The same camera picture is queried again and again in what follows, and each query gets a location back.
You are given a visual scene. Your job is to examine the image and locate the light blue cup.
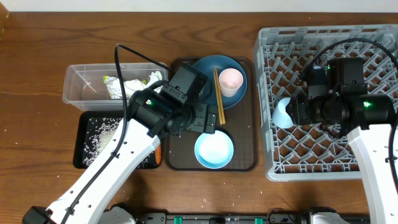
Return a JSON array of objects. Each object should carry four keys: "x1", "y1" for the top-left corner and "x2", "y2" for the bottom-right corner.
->
[{"x1": 272, "y1": 98, "x2": 294, "y2": 129}]

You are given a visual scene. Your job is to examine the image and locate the light blue bowl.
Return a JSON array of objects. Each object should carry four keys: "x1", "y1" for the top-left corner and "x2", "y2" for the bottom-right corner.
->
[{"x1": 194, "y1": 130, "x2": 234, "y2": 169}]

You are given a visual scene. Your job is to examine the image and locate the pink cup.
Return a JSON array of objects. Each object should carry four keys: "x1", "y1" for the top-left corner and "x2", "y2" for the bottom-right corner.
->
[{"x1": 219, "y1": 68, "x2": 244, "y2": 97}]

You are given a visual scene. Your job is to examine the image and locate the orange carrot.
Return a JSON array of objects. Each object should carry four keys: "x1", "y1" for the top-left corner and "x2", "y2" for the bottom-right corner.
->
[{"x1": 154, "y1": 144, "x2": 162, "y2": 166}]

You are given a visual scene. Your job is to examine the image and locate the green foil snack wrapper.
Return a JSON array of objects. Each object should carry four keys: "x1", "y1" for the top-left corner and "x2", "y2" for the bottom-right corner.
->
[{"x1": 103, "y1": 76, "x2": 133, "y2": 100}]

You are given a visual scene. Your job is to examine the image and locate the pile of rice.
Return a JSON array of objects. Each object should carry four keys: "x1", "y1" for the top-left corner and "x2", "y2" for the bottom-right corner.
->
[{"x1": 82, "y1": 117, "x2": 155, "y2": 167}]

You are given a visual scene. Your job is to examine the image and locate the white paper wrapper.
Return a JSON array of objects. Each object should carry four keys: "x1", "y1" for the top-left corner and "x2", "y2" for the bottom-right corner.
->
[{"x1": 124, "y1": 71, "x2": 162, "y2": 95}]

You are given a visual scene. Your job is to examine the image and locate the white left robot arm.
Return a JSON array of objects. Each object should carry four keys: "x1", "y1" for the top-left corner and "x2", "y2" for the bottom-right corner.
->
[{"x1": 22, "y1": 86, "x2": 218, "y2": 224}]

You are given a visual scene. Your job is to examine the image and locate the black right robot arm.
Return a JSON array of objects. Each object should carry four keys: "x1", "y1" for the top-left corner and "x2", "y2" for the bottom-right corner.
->
[{"x1": 277, "y1": 93, "x2": 397, "y2": 223}]

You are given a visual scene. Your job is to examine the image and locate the grey dishwasher rack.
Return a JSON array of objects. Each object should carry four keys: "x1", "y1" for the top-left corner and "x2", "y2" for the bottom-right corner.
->
[{"x1": 253, "y1": 24, "x2": 397, "y2": 182}]

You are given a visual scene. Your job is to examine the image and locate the wooden chopstick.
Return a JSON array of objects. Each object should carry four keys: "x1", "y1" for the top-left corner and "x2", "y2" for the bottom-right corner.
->
[
  {"x1": 213, "y1": 67, "x2": 223, "y2": 125},
  {"x1": 218, "y1": 76, "x2": 226, "y2": 124}
]

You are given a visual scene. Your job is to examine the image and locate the dark blue plate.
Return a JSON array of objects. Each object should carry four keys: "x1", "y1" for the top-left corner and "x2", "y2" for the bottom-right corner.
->
[{"x1": 193, "y1": 55, "x2": 248, "y2": 109}]

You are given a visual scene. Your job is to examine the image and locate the black tray bin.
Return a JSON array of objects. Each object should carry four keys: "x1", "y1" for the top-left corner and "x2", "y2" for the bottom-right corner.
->
[{"x1": 72, "y1": 110, "x2": 162, "y2": 170}]

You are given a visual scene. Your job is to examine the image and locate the clear plastic bin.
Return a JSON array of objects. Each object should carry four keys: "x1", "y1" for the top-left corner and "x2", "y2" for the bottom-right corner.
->
[{"x1": 63, "y1": 62, "x2": 169, "y2": 111}]

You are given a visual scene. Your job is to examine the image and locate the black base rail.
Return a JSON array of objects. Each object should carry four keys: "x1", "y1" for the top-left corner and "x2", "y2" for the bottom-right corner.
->
[{"x1": 136, "y1": 213, "x2": 310, "y2": 224}]

